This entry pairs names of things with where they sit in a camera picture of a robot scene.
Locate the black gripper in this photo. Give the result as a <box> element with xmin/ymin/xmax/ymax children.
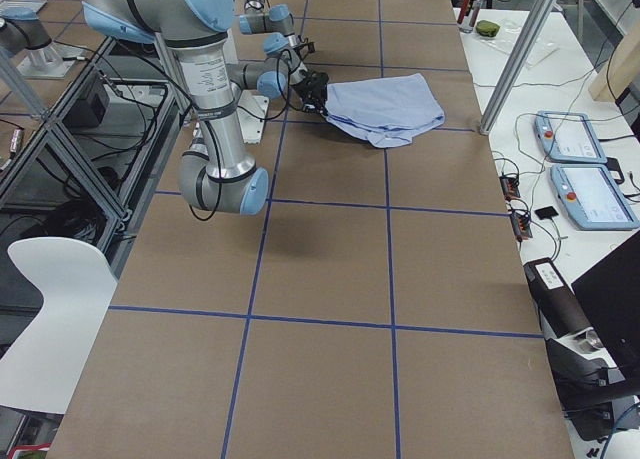
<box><xmin>297</xmin><ymin>70</ymin><xmax>329</xmax><ymax>110</ymax></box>

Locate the light blue striped shirt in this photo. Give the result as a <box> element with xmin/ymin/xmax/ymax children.
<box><xmin>325</xmin><ymin>74</ymin><xmax>445</xmax><ymax>148</ymax></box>

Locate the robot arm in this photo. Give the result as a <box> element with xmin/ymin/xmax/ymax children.
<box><xmin>239</xmin><ymin>0</ymin><xmax>302</xmax><ymax>50</ymax></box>
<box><xmin>83</xmin><ymin>0</ymin><xmax>328</xmax><ymax>215</ymax></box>

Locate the olive green cloth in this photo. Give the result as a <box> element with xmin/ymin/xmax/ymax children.
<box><xmin>475</xmin><ymin>20</ymin><xmax>500</xmax><ymax>38</ymax></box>

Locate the black USB hub far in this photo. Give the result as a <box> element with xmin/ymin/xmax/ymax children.
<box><xmin>499</xmin><ymin>175</ymin><xmax>521</xmax><ymax>201</ymax></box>

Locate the black usb hub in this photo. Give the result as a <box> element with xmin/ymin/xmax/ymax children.
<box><xmin>499</xmin><ymin>175</ymin><xmax>521</xmax><ymax>201</ymax></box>
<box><xmin>509</xmin><ymin>209</ymin><xmax>533</xmax><ymax>242</ymax></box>

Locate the black USB hub near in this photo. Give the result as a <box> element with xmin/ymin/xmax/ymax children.
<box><xmin>509</xmin><ymin>209</ymin><xmax>533</xmax><ymax>242</ymax></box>

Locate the upper blue teach pendant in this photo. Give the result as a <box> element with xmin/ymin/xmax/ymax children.
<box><xmin>533</xmin><ymin>111</ymin><xmax>607</xmax><ymax>164</ymax></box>

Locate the blue teach pendant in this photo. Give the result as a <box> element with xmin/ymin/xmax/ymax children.
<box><xmin>533</xmin><ymin>111</ymin><xmax>607</xmax><ymax>164</ymax></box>
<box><xmin>550</xmin><ymin>164</ymin><xmax>639</xmax><ymax>231</ymax></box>

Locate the lower blue teach pendant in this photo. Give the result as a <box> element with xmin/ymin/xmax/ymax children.
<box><xmin>550</xmin><ymin>164</ymin><xmax>639</xmax><ymax>231</ymax></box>

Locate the black labelled box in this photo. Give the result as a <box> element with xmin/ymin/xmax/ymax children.
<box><xmin>523</xmin><ymin>258</ymin><xmax>591</xmax><ymax>337</ymax></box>

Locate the black laptop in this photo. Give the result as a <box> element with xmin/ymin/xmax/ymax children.
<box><xmin>572</xmin><ymin>234</ymin><xmax>639</xmax><ymax>377</ymax></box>

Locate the white chair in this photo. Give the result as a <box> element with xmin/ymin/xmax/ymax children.
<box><xmin>1</xmin><ymin>237</ymin><xmax>117</xmax><ymax>414</ymax></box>

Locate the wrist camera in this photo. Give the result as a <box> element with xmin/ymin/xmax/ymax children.
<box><xmin>294</xmin><ymin>38</ymin><xmax>316</xmax><ymax>61</ymax></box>

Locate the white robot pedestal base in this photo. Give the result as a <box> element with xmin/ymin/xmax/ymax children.
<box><xmin>191</xmin><ymin>0</ymin><xmax>271</xmax><ymax>145</ymax></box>

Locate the aluminium frame post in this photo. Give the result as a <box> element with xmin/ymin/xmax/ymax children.
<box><xmin>479</xmin><ymin>0</ymin><xmax>556</xmax><ymax>135</ymax></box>

